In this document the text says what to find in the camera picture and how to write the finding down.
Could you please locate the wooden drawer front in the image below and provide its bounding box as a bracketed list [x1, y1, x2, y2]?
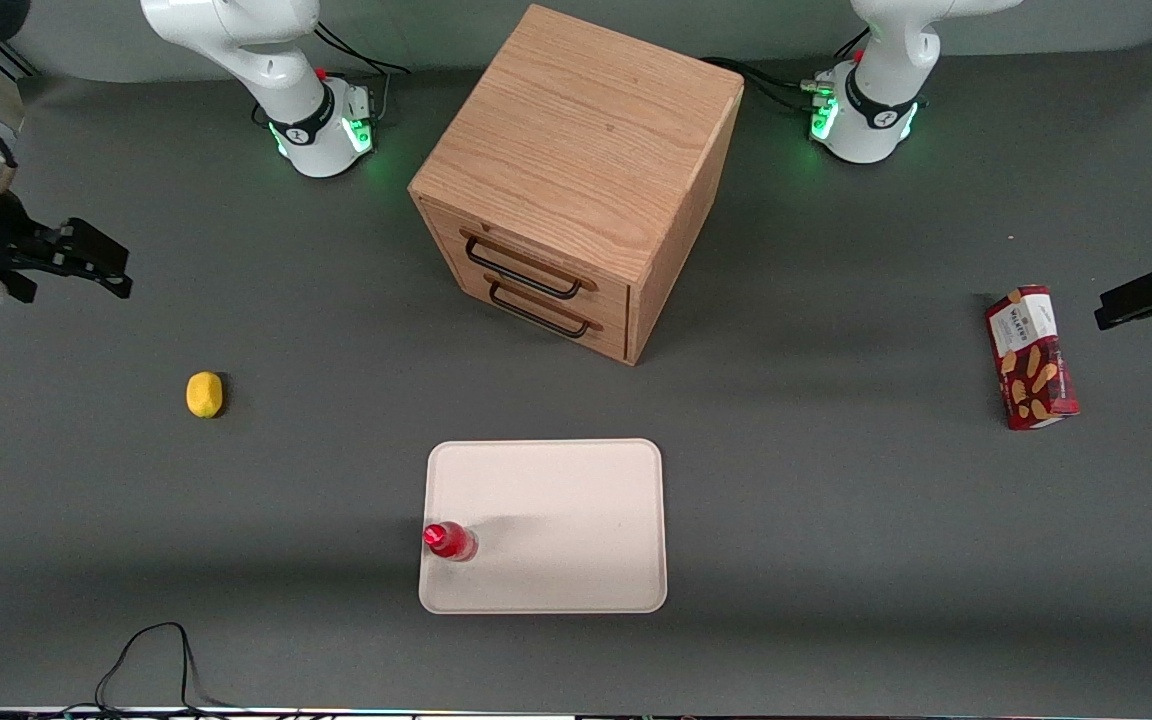
[433, 262, 630, 363]
[422, 203, 632, 327]

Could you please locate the black arm base cable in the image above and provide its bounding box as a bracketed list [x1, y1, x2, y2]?
[311, 18, 413, 123]
[700, 28, 873, 113]

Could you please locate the cream rectangular tray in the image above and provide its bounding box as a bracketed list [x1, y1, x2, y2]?
[418, 438, 668, 614]

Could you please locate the aluminium frame rail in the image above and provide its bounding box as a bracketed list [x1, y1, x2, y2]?
[0, 40, 41, 81]

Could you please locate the black metal drawer handle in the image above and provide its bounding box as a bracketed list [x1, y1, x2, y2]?
[460, 230, 598, 301]
[484, 275, 603, 339]

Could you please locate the wooden drawer cabinet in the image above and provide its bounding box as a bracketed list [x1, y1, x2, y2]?
[408, 4, 745, 366]

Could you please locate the red shortbread cookie box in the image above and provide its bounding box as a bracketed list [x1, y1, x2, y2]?
[984, 285, 1080, 431]

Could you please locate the black right arm base cable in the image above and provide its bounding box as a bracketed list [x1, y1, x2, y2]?
[311, 18, 413, 123]

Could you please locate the thin black floor cable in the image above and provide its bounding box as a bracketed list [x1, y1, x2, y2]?
[61, 622, 237, 720]

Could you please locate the red coke bottle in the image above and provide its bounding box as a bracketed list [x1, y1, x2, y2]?
[422, 521, 480, 564]

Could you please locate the black left arm base cable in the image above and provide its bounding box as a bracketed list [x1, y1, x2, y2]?
[700, 28, 873, 113]

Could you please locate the yellow lemon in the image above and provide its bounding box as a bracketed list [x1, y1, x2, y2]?
[186, 371, 224, 419]

